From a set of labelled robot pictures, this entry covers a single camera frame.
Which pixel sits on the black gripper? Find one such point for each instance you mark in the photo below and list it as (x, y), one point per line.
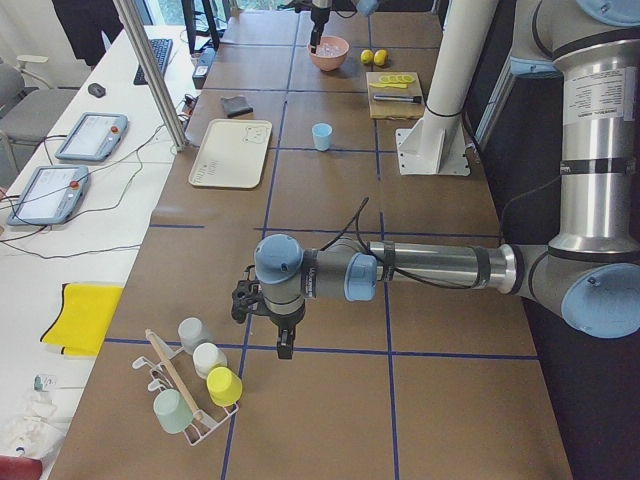
(283, 321)
(318, 17)

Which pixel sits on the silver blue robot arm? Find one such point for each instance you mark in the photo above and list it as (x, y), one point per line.
(365, 8)
(588, 274)

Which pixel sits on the pink bowl of ice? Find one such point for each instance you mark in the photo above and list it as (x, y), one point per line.
(330, 54)

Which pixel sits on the yellow plastic cup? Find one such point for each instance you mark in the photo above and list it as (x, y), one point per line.
(224, 386)

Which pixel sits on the white plastic cup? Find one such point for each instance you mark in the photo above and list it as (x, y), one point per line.
(206, 357)

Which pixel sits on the grey plastic cup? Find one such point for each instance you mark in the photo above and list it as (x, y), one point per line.
(192, 333)

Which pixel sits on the light blue plastic cup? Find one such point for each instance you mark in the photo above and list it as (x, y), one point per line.
(322, 136)

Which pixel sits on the mint green plastic cup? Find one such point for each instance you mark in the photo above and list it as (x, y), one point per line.
(172, 411)

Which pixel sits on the yellow lemon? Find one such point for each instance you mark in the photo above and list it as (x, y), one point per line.
(380, 57)
(367, 57)

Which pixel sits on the yellow plastic knife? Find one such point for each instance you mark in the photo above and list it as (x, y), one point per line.
(379, 85)

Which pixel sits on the lemon slice row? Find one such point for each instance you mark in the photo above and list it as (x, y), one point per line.
(399, 80)

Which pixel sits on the wooden cutting board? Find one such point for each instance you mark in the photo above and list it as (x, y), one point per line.
(390, 110)

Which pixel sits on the grey folded cloth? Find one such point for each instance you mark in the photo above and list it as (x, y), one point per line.
(236, 106)

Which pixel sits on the black power adapter box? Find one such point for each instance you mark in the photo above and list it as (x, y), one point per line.
(203, 66)

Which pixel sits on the wooden stick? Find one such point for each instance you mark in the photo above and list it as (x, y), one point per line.
(161, 350)

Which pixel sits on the cream bear serving tray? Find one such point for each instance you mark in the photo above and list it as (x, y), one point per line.
(231, 154)

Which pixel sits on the black keyboard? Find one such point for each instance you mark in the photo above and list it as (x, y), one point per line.
(161, 49)

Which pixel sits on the yellow cloth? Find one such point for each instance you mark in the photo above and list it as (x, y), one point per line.
(84, 318)

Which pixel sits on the black computer mouse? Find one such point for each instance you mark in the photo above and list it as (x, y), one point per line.
(96, 90)

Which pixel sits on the upper teach pendant tablet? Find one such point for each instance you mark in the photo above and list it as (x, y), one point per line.
(94, 137)

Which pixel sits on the teach pendant tablet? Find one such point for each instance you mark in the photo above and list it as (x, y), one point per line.
(94, 137)
(52, 194)

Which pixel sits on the lower teach pendant tablet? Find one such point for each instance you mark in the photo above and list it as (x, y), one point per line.
(52, 194)

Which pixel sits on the white crumpled tissue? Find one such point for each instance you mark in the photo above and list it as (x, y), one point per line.
(34, 433)

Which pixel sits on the grey office chair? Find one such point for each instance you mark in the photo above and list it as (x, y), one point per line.
(30, 105)

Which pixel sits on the red object at corner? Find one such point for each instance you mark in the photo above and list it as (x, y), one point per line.
(20, 468)

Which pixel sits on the steel black handled tool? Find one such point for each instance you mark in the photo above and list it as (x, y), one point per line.
(409, 99)

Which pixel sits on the white wire cup rack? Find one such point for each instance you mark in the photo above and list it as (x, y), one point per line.
(160, 380)

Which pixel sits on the white camera pole base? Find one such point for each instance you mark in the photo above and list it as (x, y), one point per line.
(435, 145)

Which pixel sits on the aluminium frame post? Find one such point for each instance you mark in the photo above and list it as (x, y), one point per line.
(130, 19)

